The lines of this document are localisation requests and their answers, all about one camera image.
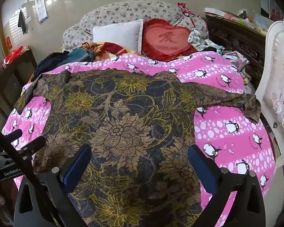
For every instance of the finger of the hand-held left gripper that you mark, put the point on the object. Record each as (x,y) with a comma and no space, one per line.
(14,135)
(36,144)

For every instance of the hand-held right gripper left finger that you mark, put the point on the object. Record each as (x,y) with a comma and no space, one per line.
(77,164)

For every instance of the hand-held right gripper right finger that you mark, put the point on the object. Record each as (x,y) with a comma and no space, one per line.
(202,167)

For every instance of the brown floral shirt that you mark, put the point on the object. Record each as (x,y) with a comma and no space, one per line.
(123,134)

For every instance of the dark navy clothes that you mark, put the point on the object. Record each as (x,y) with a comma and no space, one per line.
(51,62)

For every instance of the colourful clothes pile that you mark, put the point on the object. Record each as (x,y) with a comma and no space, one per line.
(237,63)

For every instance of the pink penguin blanket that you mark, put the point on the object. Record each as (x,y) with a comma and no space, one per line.
(227,132)

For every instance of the dark wooden side table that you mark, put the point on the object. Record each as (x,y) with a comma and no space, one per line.
(11,82)

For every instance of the red packet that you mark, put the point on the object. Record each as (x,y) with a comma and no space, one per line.
(13,54)

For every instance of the teal cloth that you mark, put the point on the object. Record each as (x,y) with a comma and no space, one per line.
(81,54)

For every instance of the white knitted cloth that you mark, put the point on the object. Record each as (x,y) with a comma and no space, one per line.
(279,94)

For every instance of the dark hanging cloth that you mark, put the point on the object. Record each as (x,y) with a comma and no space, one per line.
(21,22)

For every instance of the red and yellow blanket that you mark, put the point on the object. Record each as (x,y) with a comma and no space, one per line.
(111,48)

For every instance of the light patterned cloth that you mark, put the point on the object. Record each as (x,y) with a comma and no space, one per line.
(198,39)

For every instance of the carved dark wooden cabinet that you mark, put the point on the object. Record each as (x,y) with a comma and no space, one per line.
(239,42)

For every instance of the red heart pillow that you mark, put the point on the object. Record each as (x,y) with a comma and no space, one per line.
(170,40)

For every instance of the white pillow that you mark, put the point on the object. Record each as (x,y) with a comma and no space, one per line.
(118,35)

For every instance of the pile of small toys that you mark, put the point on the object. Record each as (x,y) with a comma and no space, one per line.
(248,19)

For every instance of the red patterned cloth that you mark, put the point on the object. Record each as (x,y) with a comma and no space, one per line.
(185,9)

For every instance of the red wall sticker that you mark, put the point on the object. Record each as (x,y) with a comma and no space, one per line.
(8,40)

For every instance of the wall calendar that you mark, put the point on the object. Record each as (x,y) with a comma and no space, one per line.
(40,7)

